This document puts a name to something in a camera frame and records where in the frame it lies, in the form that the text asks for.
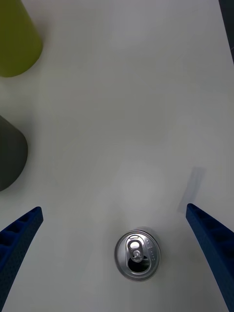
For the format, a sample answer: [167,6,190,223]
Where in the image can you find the grey plastic bin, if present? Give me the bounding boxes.
[0,115,28,192]

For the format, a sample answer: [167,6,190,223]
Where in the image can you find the black drink can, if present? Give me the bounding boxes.
[114,228,161,283]

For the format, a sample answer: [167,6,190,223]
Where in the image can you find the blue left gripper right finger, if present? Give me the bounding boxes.
[185,203,234,312]

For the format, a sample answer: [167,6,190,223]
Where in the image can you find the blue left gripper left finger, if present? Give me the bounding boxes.
[0,206,44,312]

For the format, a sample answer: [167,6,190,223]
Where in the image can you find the yellow-green plastic bin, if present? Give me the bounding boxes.
[0,0,44,78]

